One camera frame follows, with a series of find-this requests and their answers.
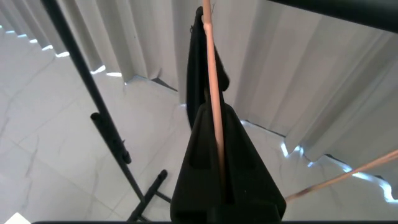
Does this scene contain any black clothes rack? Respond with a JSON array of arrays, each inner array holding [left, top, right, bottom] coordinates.
[[40, 0, 398, 222]]

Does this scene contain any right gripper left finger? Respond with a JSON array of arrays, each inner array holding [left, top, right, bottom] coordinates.
[[170, 102, 225, 223]]

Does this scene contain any white curtain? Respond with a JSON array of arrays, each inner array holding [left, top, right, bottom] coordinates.
[[0, 0, 398, 190]]

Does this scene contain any pink clothes hanger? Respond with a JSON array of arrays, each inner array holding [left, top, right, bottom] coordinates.
[[201, 0, 226, 187], [284, 149, 398, 203]]

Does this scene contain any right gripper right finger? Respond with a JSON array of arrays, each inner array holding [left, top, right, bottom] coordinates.
[[220, 102, 287, 223]]

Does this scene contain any black t-shirt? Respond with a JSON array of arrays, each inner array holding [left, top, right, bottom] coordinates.
[[185, 6, 231, 130]]

